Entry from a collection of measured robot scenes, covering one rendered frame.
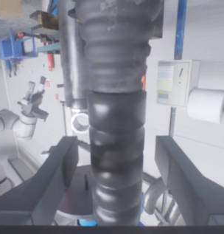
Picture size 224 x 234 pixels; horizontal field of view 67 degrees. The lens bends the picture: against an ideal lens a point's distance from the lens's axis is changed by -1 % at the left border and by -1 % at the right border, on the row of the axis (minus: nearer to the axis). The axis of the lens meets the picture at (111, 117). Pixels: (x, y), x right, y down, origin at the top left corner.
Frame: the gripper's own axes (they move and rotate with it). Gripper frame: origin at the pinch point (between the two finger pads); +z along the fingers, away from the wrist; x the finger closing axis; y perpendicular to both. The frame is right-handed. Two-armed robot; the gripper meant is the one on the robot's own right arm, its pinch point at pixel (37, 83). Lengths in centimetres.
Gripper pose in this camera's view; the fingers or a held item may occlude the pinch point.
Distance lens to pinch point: 92.7
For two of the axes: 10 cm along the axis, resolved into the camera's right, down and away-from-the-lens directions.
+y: -9.2, -3.7, -1.2
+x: 0.3, -3.9, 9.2
